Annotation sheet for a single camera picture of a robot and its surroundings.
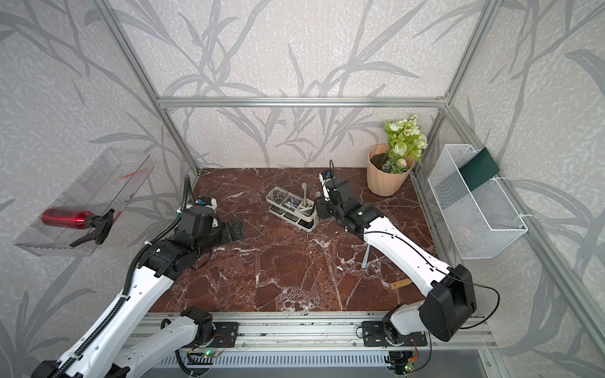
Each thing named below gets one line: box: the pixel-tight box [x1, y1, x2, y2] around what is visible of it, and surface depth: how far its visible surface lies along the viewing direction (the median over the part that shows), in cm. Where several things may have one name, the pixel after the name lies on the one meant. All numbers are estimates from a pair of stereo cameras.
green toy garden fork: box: [389, 277, 412, 290], surface depth 84 cm
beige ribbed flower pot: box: [367, 143, 416, 197], surface depth 104 cm
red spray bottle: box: [41, 207, 116, 247], surface depth 57 cm
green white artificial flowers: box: [381, 114, 429, 175], surface depth 95 cm
